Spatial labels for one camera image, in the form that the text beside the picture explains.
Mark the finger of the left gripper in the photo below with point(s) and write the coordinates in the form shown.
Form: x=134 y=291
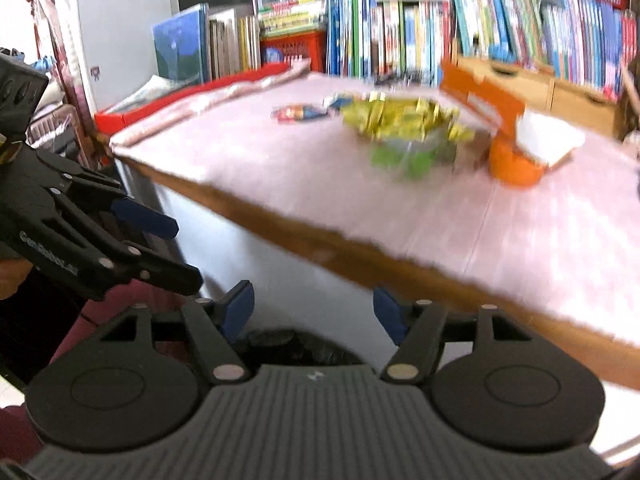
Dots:
x=148 y=266
x=145 y=219

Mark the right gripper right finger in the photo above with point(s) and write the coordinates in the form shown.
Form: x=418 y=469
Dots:
x=416 y=330

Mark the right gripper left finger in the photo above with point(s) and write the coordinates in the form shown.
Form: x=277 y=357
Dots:
x=213 y=326

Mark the colourful small snack packet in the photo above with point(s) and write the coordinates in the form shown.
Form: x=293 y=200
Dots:
x=298 y=113

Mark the yellow green snack bag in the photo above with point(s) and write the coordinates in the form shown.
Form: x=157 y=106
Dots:
x=407 y=135

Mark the stack of flat books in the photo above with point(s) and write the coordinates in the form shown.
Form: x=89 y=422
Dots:
x=291 y=17

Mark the row of upright books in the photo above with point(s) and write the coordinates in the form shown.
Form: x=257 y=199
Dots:
x=585 y=42

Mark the red tray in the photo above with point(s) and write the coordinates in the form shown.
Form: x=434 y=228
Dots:
x=111 y=123

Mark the pink folded cloth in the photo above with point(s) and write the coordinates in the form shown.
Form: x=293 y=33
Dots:
x=200 y=100

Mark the large blue picture book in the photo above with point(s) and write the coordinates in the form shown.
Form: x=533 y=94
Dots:
x=181 y=46

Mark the red plastic basket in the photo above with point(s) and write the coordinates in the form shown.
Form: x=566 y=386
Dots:
x=310 y=46

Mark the wooden drawer organizer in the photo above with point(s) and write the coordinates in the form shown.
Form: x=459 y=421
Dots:
x=541 y=91

